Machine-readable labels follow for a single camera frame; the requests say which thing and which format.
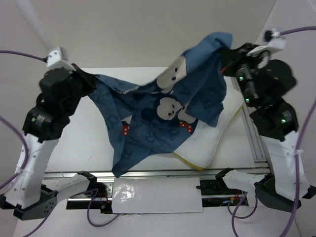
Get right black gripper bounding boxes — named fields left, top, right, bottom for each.
left=219, top=41, right=266, bottom=106

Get white pillow yellow edge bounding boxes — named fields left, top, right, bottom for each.
left=173, top=77, right=253, bottom=170

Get blue cartoon print pillowcase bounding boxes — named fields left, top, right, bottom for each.
left=90, top=32, right=233, bottom=177

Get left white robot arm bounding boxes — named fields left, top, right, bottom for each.
left=0, top=47, right=97, bottom=221

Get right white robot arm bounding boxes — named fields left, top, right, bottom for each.
left=197, top=28, right=316, bottom=212

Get white cover plate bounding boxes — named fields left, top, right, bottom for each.
left=112, top=178, right=203, bottom=214

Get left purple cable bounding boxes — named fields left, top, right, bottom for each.
left=0, top=50, right=121, bottom=237

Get purple cable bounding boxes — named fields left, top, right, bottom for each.
left=227, top=26, right=316, bottom=237
left=0, top=50, right=121, bottom=237

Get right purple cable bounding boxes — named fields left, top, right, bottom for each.
left=227, top=26, right=316, bottom=237

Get aluminium side rail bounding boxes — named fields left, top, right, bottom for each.
left=231, top=74, right=272, bottom=163

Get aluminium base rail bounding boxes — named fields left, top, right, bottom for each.
left=43, top=167, right=270, bottom=214

